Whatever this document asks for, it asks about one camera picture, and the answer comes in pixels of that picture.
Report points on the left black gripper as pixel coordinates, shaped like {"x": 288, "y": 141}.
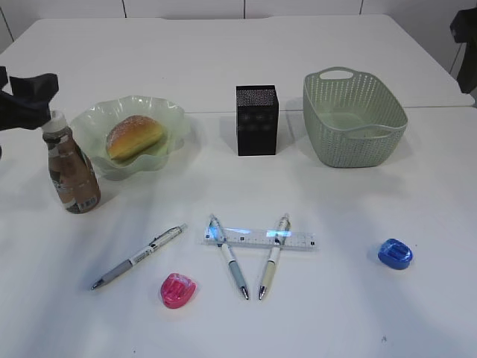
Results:
{"x": 32, "y": 95}

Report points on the blue pencil sharpener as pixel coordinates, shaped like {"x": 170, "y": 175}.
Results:
{"x": 395, "y": 254}

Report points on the black mesh pen holder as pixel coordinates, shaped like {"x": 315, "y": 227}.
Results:
{"x": 257, "y": 113}

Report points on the grey grip pen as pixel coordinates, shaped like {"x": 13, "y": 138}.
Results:
{"x": 130, "y": 262}

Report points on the cream grip pen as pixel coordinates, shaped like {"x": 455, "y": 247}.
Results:
{"x": 274, "y": 257}

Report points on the blue grip pen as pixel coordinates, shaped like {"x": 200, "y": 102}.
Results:
{"x": 229, "y": 257}

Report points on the pink pencil sharpener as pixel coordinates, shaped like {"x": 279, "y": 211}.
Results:
{"x": 177, "y": 290}

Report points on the transparent plastic ruler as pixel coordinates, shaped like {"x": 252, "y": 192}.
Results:
{"x": 252, "y": 238}

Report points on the green plastic basket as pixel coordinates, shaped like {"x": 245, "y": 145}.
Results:
{"x": 352, "y": 119}

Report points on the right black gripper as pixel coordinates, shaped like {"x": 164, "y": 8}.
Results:
{"x": 463, "y": 30}

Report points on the sugared bread roll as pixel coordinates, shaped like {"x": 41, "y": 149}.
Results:
{"x": 133, "y": 135}

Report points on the green wavy glass plate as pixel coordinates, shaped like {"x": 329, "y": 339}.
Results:
{"x": 91, "y": 128}

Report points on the brown coffee drink bottle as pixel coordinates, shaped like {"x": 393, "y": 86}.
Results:
{"x": 70, "y": 170}

